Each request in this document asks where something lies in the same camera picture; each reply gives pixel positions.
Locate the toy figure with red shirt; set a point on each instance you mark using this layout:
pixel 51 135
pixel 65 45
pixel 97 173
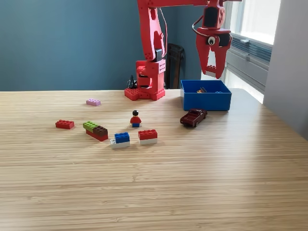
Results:
pixel 136 119

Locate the dark red toy car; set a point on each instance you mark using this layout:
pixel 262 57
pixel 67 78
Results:
pixel 192 118

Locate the grey vent grille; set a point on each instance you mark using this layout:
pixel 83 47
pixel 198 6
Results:
pixel 257 51

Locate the pink flat brick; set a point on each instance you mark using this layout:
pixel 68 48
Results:
pixel 93 102

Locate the green brown red brick stack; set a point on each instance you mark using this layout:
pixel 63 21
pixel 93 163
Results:
pixel 97 134

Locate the blue and white brick stack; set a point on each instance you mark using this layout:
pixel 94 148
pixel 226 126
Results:
pixel 122 137

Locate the red and white brick stack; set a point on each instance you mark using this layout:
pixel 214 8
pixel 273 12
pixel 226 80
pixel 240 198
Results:
pixel 147 135
pixel 211 69

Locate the blue plastic bin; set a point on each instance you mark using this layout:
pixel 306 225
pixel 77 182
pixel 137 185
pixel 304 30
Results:
pixel 207 102

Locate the dark folded chair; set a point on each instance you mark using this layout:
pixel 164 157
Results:
pixel 178 69

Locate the small yellow toy digger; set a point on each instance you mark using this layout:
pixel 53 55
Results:
pixel 201 90

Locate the red flat brick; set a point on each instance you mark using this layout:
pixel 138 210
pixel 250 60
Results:
pixel 65 124

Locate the window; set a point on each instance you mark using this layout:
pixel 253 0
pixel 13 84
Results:
pixel 257 16

